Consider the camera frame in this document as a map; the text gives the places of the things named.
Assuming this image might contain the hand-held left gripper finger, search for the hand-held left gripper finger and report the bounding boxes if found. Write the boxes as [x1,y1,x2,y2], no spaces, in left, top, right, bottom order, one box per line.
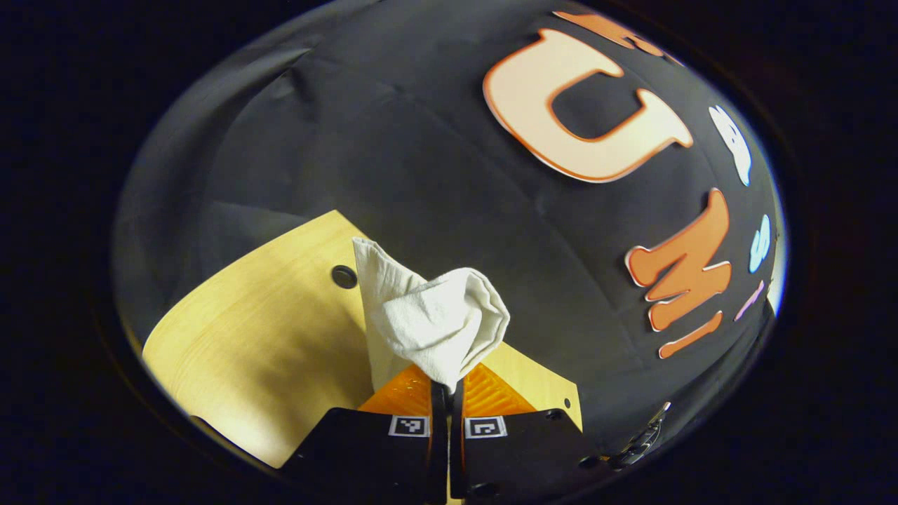
[449,363,612,503]
[279,364,449,503]

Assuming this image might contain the white jeans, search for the white jeans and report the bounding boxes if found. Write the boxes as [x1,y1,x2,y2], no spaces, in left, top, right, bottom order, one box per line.
[351,236,511,395]

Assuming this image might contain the small metal fitting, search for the small metal fitting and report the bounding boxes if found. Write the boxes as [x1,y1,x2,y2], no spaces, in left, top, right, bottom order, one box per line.
[609,401,672,469]

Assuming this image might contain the black backdrop cloth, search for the black backdrop cloth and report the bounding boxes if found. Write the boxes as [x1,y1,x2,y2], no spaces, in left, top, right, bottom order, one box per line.
[112,0,787,460]

